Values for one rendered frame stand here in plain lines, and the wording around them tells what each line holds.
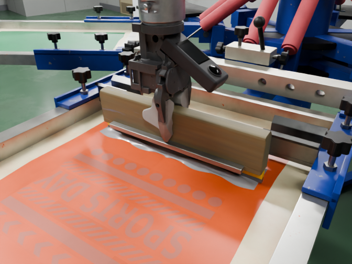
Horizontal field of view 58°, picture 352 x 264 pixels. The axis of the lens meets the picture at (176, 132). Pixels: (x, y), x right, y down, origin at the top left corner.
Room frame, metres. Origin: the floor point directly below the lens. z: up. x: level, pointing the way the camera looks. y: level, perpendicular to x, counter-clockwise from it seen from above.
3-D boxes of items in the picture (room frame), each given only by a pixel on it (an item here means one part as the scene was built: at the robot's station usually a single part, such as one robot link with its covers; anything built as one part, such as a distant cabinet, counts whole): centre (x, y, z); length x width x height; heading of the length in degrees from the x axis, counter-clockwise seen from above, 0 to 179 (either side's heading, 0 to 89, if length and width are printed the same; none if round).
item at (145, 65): (0.55, 0.03, 1.14); 0.09 x 0.08 x 0.12; 57
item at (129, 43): (1.00, 0.13, 1.02); 0.07 x 0.06 x 0.07; 147
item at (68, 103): (0.78, 0.18, 0.97); 0.30 x 0.05 x 0.07; 147
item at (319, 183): (0.48, -0.29, 0.97); 0.30 x 0.05 x 0.07; 147
